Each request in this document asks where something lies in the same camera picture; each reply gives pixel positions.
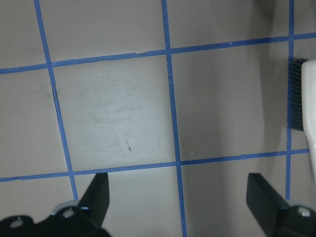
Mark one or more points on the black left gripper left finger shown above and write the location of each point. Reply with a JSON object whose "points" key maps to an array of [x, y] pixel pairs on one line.
{"points": [[95, 201]]}

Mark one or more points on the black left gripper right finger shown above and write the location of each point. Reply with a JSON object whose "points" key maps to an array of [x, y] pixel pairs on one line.
{"points": [[267, 206]]}

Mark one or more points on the cream dustpan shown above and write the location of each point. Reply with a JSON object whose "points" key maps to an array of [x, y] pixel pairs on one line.
{"points": [[308, 80]]}

